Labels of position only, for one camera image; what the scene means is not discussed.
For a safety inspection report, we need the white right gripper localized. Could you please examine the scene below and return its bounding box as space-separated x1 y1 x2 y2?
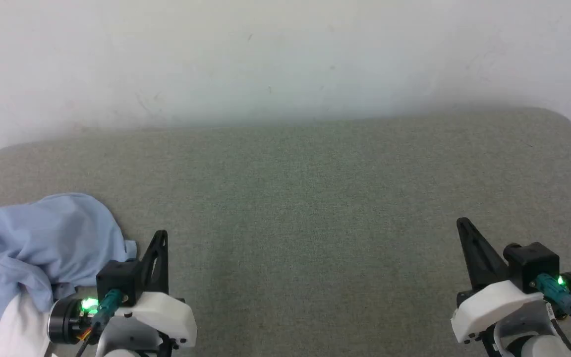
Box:
451 217 547 344

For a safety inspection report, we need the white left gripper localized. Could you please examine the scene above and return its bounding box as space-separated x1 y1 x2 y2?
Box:
111 230 198 349

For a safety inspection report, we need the light blue shirt white collar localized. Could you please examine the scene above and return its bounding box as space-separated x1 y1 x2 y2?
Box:
0 192 138 357

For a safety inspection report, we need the grey-green fabric sofa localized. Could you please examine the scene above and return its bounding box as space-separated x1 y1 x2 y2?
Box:
0 107 571 357

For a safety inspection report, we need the teal plug left camera cable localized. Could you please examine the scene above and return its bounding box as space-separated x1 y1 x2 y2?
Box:
74 290 124 357

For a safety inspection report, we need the teal plug camera cable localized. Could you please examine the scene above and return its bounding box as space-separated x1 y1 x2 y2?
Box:
535 273 571 332
74 290 124 357

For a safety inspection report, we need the teal plug right camera cable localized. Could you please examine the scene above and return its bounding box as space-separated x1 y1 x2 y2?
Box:
535 273 571 332

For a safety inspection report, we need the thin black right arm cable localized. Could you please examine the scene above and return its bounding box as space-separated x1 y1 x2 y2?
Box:
547 317 571 357

